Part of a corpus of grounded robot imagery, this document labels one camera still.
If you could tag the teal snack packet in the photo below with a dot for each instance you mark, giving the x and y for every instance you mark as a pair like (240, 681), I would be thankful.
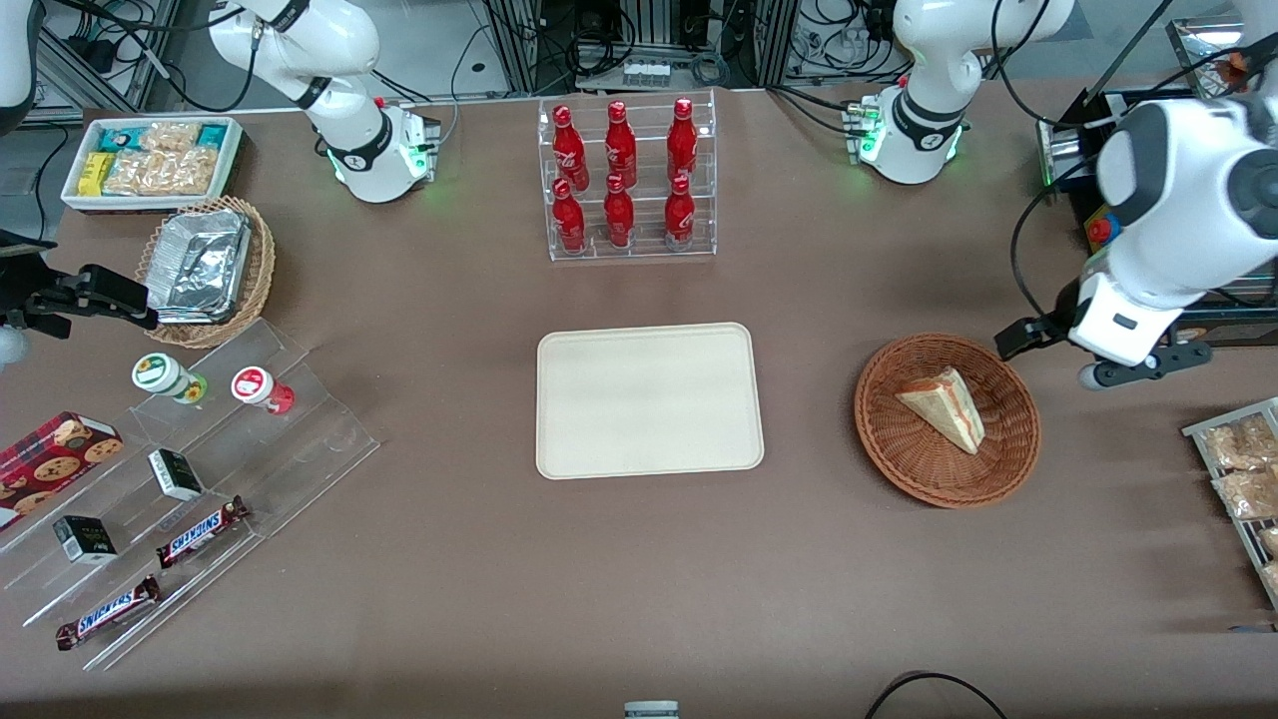
(213, 136)
(120, 138)

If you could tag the yellow snack packet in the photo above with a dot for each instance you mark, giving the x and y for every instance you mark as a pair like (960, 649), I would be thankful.
(96, 174)

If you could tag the large clear peanut snack bag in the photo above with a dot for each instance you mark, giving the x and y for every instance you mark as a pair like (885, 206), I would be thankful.
(165, 174)

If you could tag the red cola bottle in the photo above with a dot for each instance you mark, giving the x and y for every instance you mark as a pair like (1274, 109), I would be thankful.
(680, 218)
(619, 218)
(569, 222)
(569, 152)
(682, 145)
(620, 150)

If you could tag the brown wicker basket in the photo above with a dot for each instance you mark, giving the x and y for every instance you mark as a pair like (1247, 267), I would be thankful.
(899, 449)

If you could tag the silver foil packets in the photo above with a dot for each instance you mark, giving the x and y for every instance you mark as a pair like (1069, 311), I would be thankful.
(200, 265)

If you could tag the light wicker basket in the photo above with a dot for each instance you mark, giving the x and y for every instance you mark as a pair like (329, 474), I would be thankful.
(262, 270)

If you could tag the red lid yogurt cup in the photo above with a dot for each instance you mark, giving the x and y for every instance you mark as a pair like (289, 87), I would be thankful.
(255, 386)

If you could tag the clear acrylic bottle rack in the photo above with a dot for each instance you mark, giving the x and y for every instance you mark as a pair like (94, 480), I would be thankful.
(699, 150)

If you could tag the clear acrylic stepped shelf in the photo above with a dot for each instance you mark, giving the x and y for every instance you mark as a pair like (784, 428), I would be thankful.
(300, 439)

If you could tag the red emergency stop button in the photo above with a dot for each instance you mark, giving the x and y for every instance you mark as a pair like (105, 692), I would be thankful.
(1101, 231)

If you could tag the green lid yogurt cup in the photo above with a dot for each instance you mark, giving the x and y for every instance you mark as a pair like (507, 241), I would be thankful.
(160, 374)

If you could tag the snickers chocolate bar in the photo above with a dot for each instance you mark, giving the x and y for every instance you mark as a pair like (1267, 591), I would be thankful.
(200, 532)
(108, 612)

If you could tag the small black box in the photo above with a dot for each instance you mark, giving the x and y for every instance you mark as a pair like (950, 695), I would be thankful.
(176, 475)
(85, 540)

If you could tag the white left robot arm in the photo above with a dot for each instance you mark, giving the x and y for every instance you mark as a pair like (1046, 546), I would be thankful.
(929, 60)

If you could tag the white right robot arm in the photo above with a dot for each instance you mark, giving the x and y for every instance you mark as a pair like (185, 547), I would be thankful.
(339, 60)

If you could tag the clear bag of snacks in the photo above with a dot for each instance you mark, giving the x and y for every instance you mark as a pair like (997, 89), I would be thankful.
(1269, 541)
(1238, 444)
(1272, 579)
(1248, 494)

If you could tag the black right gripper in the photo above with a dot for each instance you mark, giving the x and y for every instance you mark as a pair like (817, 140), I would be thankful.
(22, 285)

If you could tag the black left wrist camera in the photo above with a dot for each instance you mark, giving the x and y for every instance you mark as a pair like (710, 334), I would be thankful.
(1028, 336)

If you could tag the white plastic snack bin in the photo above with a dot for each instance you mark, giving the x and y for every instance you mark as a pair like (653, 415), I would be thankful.
(232, 165)

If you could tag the small clear peanut snack bag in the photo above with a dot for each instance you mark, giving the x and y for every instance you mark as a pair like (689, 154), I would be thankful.
(172, 136)

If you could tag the triangular wrapped sandwich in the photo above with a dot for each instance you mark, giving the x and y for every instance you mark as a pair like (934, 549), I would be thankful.
(949, 409)

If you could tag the red plaid cookie box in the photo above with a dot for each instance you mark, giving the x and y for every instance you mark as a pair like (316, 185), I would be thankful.
(50, 459)

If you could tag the white power strip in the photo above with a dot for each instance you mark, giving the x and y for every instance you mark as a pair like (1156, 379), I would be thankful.
(646, 73)

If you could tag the small grey device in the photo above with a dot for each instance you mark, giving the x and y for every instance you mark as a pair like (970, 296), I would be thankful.
(651, 710)

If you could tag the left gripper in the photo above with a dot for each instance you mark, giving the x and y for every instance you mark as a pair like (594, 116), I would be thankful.
(1044, 327)

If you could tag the beige plastic tray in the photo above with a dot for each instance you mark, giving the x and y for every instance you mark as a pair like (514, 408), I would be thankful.
(649, 399)

